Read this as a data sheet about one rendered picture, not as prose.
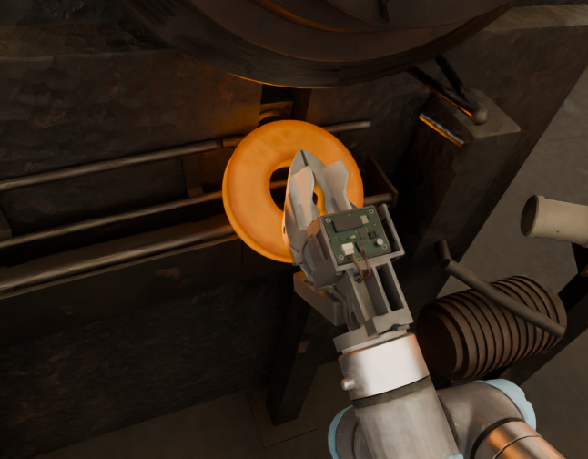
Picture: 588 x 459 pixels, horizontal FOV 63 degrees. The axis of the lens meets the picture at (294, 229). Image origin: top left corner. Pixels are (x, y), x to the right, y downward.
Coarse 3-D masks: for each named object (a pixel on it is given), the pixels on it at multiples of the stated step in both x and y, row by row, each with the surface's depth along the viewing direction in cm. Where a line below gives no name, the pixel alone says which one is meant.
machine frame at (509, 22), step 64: (0, 0) 41; (64, 0) 43; (576, 0) 67; (0, 64) 40; (64, 64) 42; (128, 64) 44; (192, 64) 46; (512, 64) 63; (576, 64) 68; (0, 128) 44; (64, 128) 46; (128, 128) 49; (192, 128) 52; (384, 128) 63; (64, 192) 52; (128, 192) 55; (128, 320) 74; (192, 320) 81; (256, 320) 89; (0, 384) 74; (64, 384) 81; (128, 384) 90; (192, 384) 100; (256, 384) 113; (0, 448) 94
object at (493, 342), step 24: (504, 288) 76; (528, 288) 77; (552, 288) 77; (432, 312) 74; (456, 312) 71; (480, 312) 72; (504, 312) 72; (552, 312) 74; (432, 336) 74; (456, 336) 70; (480, 336) 70; (504, 336) 71; (528, 336) 73; (552, 336) 75; (432, 360) 76; (456, 360) 70; (480, 360) 70; (504, 360) 72; (456, 384) 78
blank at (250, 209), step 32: (256, 128) 52; (288, 128) 52; (320, 128) 54; (256, 160) 50; (288, 160) 52; (320, 160) 53; (352, 160) 54; (224, 192) 50; (256, 192) 50; (352, 192) 53; (256, 224) 49; (288, 256) 50
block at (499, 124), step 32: (480, 96) 61; (480, 128) 56; (512, 128) 57; (416, 160) 66; (448, 160) 60; (480, 160) 58; (416, 192) 67; (448, 192) 62; (480, 192) 64; (416, 224) 68; (448, 224) 67; (416, 256) 71
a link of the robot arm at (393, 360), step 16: (384, 336) 42; (400, 336) 42; (352, 352) 42; (368, 352) 41; (384, 352) 41; (400, 352) 41; (416, 352) 42; (352, 368) 42; (368, 368) 41; (384, 368) 40; (400, 368) 40; (416, 368) 41; (352, 384) 42; (368, 384) 41; (384, 384) 40; (400, 384) 40
